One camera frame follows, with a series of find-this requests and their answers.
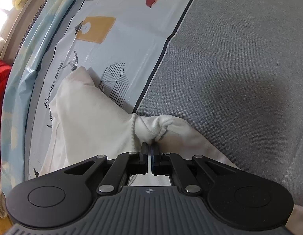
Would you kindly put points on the red folded quilt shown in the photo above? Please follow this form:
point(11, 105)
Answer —
point(0, 115)

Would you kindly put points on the white t-shirt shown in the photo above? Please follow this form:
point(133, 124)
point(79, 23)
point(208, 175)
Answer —
point(92, 120)

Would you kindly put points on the light blue patterned sheet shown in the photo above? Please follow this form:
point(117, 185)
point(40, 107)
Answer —
point(26, 78)

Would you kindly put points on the printed grey bedsheet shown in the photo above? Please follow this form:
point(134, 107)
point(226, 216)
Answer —
point(239, 78)

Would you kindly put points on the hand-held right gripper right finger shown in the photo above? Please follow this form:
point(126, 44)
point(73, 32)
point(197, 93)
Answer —
point(155, 158)

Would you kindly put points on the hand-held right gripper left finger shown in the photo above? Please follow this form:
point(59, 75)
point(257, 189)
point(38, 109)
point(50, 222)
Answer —
point(144, 156)

